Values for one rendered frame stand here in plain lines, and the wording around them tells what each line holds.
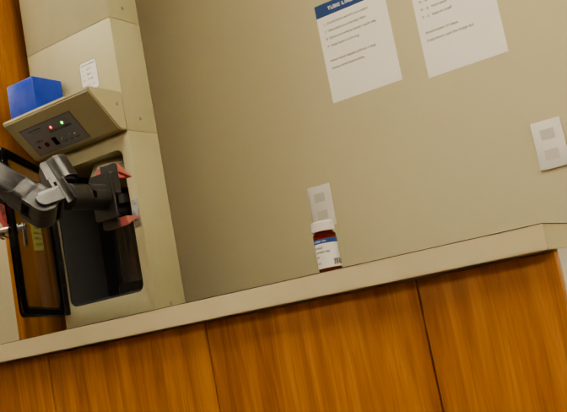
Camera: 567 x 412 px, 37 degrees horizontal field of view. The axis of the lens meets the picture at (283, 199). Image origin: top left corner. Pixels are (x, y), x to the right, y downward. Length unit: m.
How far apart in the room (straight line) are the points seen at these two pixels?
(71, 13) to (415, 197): 1.02
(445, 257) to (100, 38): 1.22
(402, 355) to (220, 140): 1.24
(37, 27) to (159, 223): 0.66
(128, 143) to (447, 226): 0.82
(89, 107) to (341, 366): 0.99
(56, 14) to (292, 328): 1.22
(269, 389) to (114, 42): 1.04
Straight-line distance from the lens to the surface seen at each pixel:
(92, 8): 2.31
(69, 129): 2.22
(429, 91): 2.19
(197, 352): 1.67
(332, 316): 1.49
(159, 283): 2.12
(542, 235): 1.31
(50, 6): 2.43
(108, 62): 2.24
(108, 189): 1.90
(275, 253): 2.39
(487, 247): 1.34
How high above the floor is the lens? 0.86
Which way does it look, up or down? 8 degrees up
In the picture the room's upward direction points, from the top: 11 degrees counter-clockwise
